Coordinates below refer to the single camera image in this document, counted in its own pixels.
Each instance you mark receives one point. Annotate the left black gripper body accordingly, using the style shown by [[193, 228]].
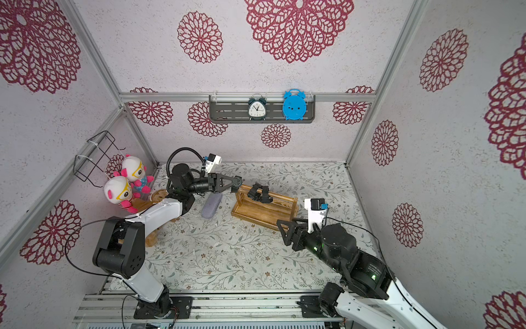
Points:
[[211, 182]]

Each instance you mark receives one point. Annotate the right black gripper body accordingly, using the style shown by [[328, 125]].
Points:
[[298, 232]]

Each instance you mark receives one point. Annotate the wooden watch stand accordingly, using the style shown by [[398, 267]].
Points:
[[281, 208]]

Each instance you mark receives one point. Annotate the black watch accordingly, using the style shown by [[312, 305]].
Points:
[[265, 197], [255, 193]]

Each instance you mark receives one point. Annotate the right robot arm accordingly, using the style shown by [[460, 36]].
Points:
[[368, 293]]

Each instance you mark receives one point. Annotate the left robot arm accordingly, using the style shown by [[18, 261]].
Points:
[[121, 248]]

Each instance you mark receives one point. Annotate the grey glasses case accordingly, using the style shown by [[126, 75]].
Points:
[[211, 205]]

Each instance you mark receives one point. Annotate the dark green alarm clock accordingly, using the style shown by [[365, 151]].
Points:
[[257, 110]]

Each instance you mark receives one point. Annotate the white pink plush doll back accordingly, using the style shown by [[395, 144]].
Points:
[[134, 170]]

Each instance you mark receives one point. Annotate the white pink plush doll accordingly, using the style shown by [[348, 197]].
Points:
[[134, 170], [118, 190]]

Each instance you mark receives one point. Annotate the brown teddy bear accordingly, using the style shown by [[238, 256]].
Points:
[[152, 201]]

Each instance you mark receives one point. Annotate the blue alarm clock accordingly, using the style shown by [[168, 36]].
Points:
[[294, 107]]

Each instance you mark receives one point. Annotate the white pink plush doll front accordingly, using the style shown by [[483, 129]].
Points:
[[118, 190]]

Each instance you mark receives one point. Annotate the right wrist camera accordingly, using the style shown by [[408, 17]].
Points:
[[317, 212]]

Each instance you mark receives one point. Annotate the grey wall shelf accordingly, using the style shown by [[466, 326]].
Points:
[[237, 112]]

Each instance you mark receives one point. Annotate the black wire basket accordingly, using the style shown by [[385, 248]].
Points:
[[99, 147]]

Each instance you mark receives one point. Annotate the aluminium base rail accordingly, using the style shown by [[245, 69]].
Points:
[[209, 308]]

